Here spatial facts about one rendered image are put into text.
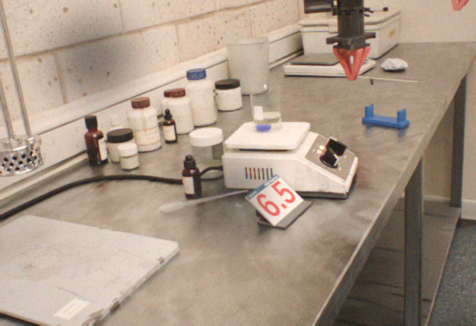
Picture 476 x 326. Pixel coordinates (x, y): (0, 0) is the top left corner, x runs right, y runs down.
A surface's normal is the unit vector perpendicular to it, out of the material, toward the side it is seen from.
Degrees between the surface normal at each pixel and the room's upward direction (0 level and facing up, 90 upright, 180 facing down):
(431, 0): 90
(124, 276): 0
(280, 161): 90
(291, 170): 90
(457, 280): 0
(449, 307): 0
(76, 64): 90
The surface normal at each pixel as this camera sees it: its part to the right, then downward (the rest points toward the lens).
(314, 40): -0.46, 0.38
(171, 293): -0.09, -0.94
